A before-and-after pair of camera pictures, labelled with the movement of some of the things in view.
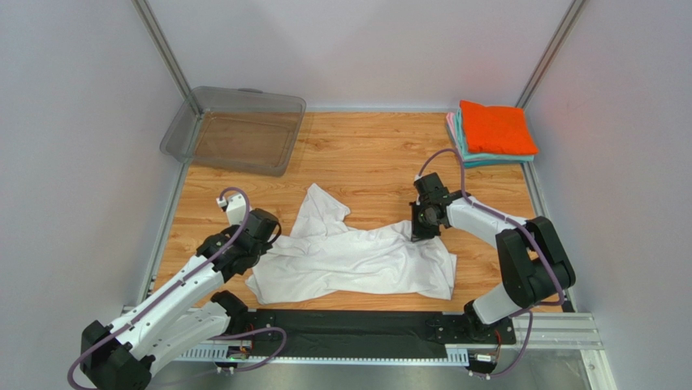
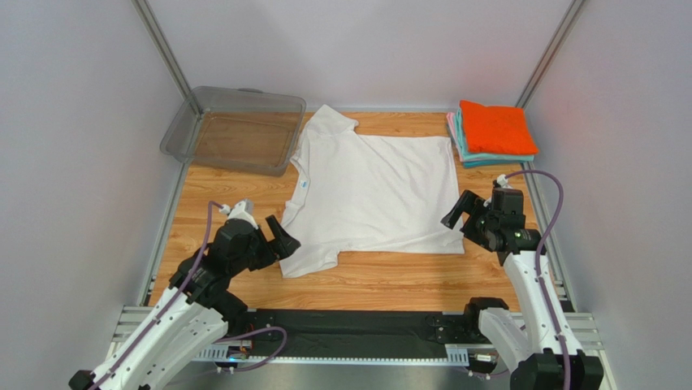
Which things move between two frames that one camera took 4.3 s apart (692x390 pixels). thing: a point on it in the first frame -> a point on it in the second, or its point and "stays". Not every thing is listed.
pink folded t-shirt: (451, 128) stays
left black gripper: (265, 245) stays
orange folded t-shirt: (497, 130) stays
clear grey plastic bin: (235, 128) stays
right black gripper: (424, 229) -> (473, 216)
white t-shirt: (324, 252) -> (361, 193)
